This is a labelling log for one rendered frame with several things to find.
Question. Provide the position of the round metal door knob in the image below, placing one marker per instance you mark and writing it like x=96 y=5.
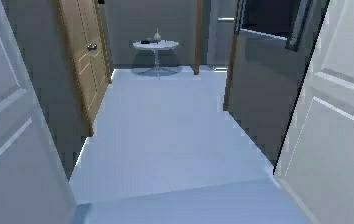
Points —
x=91 y=47

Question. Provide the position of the white panelled room door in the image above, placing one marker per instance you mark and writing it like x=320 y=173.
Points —
x=331 y=133
x=8 y=133

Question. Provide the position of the brown wooden room door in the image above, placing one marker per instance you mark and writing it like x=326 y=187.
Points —
x=85 y=56

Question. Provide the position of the pale beige vase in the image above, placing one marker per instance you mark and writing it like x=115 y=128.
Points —
x=157 y=35

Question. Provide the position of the round white pedestal table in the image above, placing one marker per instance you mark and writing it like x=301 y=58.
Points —
x=156 y=45

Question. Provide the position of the small black remote control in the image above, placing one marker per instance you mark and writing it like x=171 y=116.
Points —
x=145 y=42

